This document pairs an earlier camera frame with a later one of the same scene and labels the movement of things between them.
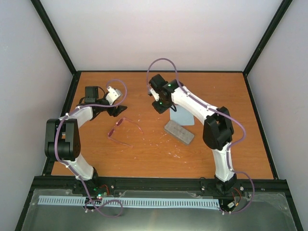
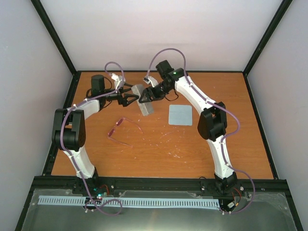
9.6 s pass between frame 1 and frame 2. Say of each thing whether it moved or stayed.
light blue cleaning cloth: stayed
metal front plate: stayed
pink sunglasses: stayed
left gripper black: moved
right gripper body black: moved
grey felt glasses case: moved
